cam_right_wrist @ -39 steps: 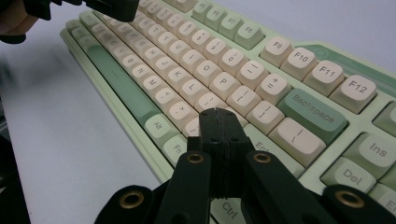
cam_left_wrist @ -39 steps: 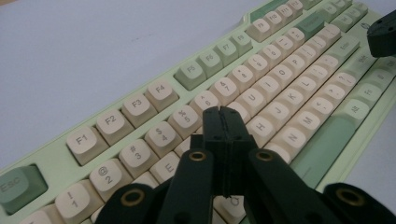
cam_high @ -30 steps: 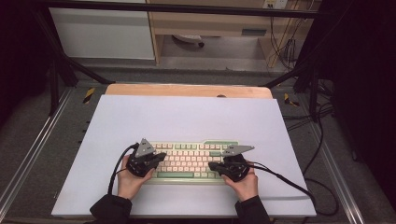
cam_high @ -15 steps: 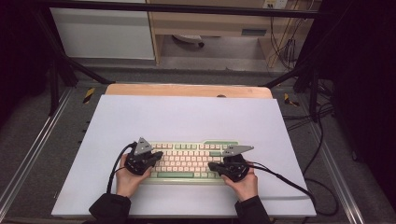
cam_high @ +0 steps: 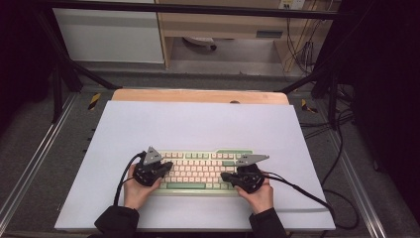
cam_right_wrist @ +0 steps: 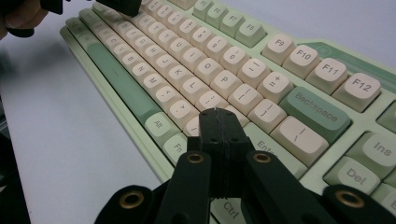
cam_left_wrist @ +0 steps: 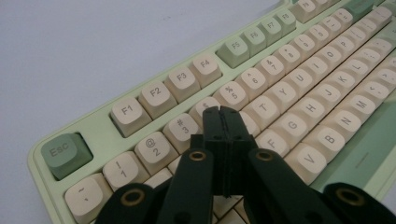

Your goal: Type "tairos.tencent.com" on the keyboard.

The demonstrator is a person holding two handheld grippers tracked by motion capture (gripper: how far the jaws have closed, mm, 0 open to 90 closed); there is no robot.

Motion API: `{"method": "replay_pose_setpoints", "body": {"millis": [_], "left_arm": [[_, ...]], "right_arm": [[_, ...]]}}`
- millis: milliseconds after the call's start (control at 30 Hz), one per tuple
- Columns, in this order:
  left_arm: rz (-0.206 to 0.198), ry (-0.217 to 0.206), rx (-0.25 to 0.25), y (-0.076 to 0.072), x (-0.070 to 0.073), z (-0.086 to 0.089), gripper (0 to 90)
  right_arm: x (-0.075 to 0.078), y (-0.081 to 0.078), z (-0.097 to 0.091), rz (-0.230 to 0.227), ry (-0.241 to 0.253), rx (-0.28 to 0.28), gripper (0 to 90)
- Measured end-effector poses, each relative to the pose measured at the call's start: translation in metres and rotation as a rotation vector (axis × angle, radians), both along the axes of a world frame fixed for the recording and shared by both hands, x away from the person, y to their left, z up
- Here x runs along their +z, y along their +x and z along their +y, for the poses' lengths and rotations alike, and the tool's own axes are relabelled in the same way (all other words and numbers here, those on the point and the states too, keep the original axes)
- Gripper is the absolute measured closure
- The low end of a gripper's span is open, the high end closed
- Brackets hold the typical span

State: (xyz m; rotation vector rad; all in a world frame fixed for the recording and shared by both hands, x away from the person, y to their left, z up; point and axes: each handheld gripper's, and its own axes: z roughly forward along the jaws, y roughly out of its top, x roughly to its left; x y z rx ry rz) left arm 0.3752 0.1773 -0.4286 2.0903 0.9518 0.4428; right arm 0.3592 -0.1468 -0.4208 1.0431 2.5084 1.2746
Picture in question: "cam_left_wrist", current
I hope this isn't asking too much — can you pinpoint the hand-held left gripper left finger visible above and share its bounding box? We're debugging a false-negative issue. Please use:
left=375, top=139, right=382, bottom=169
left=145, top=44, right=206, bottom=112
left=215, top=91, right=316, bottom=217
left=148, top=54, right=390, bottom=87
left=190, top=105, right=231, bottom=198

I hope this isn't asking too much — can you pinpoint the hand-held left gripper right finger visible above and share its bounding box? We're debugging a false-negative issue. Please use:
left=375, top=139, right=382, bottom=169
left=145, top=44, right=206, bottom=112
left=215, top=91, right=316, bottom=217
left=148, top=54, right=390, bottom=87
left=220, top=105, right=260, bottom=198

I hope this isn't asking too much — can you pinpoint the green and cream keyboard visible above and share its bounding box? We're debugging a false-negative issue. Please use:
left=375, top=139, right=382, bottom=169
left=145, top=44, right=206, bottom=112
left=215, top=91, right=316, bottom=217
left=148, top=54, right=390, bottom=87
left=27, top=0, right=396, bottom=224

